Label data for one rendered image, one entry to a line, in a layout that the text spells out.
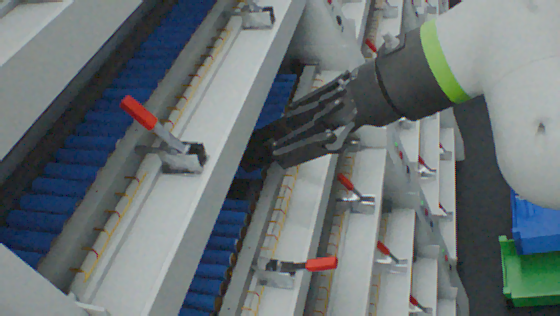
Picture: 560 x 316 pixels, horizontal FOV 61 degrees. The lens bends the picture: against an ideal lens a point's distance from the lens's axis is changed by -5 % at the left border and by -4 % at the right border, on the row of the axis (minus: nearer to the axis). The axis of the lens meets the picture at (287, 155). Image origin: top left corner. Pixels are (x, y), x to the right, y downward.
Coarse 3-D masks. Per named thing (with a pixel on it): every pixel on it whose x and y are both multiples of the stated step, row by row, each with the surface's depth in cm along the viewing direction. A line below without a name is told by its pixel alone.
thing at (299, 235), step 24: (288, 48) 85; (312, 48) 84; (336, 48) 83; (288, 72) 88; (336, 72) 86; (264, 168) 71; (312, 168) 69; (288, 192) 67; (312, 192) 66; (288, 216) 64; (312, 216) 63; (288, 240) 61; (312, 240) 61; (264, 288) 56; (216, 312) 55; (264, 312) 54; (288, 312) 53
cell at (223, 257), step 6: (204, 252) 59; (210, 252) 59; (216, 252) 58; (222, 252) 58; (228, 252) 58; (204, 258) 58; (210, 258) 58; (216, 258) 58; (222, 258) 58; (228, 258) 58; (222, 264) 58; (228, 264) 58
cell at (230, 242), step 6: (210, 240) 60; (216, 240) 60; (222, 240) 60; (228, 240) 59; (234, 240) 59; (210, 246) 60; (216, 246) 60; (222, 246) 59; (228, 246) 59; (234, 246) 59
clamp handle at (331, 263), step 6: (324, 258) 53; (330, 258) 52; (336, 258) 52; (288, 264) 55; (294, 264) 55; (300, 264) 54; (306, 264) 54; (312, 264) 53; (318, 264) 53; (324, 264) 52; (330, 264) 52; (336, 264) 52; (282, 270) 55; (288, 270) 55; (294, 270) 54; (300, 270) 54; (312, 270) 53; (318, 270) 53
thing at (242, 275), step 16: (304, 80) 81; (320, 80) 83; (272, 176) 66; (288, 176) 67; (272, 192) 64; (256, 208) 62; (272, 208) 63; (256, 224) 60; (256, 240) 58; (240, 256) 57; (256, 256) 58; (272, 256) 58; (240, 272) 55; (240, 288) 54; (224, 304) 53; (240, 304) 53
